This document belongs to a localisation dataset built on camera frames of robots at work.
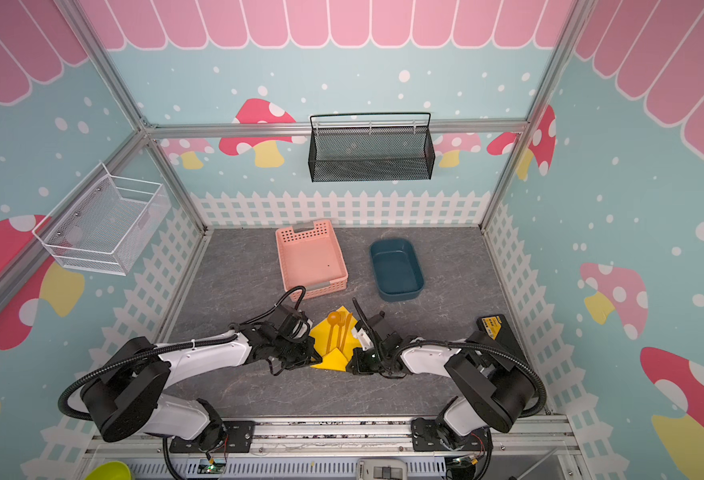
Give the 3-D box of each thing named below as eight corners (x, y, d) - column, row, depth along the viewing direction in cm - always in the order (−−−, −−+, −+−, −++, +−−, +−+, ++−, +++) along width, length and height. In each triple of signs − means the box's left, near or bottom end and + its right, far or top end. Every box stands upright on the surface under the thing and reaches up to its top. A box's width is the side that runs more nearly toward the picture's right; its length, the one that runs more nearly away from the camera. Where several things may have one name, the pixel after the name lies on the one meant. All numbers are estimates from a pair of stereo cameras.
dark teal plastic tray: (381, 304, 101) (382, 295, 96) (370, 251, 116) (370, 241, 111) (424, 299, 102) (427, 289, 98) (408, 247, 117) (410, 236, 112)
